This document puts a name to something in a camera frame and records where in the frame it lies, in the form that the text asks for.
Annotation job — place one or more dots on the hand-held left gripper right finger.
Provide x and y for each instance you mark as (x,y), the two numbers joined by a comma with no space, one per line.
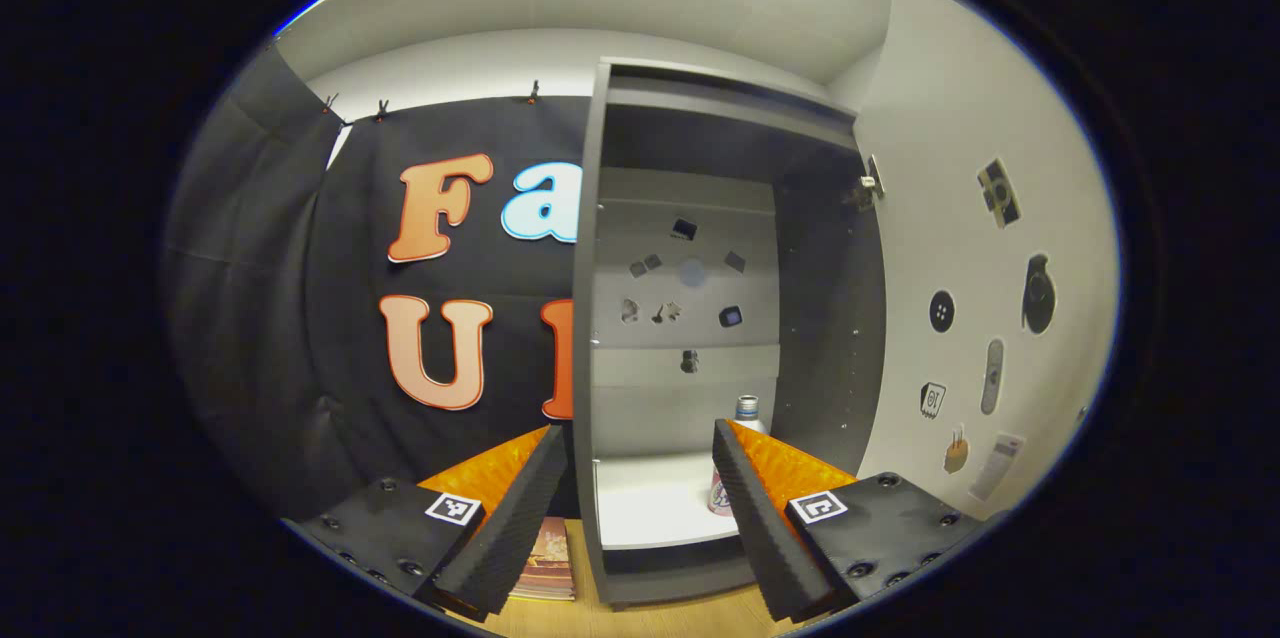
(755,518)

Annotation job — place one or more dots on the metal door hinge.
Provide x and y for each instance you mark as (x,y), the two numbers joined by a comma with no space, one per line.
(872,180)

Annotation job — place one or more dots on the beige cabinet door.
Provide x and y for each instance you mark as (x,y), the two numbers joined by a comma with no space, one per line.
(940,218)

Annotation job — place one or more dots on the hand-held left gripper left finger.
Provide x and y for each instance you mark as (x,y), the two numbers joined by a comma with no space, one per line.
(515,518)

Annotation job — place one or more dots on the dark grey cabinet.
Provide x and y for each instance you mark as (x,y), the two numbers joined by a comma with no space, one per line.
(690,408)

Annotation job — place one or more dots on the silver capped bottle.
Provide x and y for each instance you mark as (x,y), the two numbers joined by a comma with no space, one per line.
(748,408)

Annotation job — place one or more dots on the reddish brown book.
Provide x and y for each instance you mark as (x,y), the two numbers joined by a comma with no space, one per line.
(550,563)

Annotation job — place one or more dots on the black backdrop cloth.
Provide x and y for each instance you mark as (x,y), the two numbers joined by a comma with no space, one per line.
(300,318)

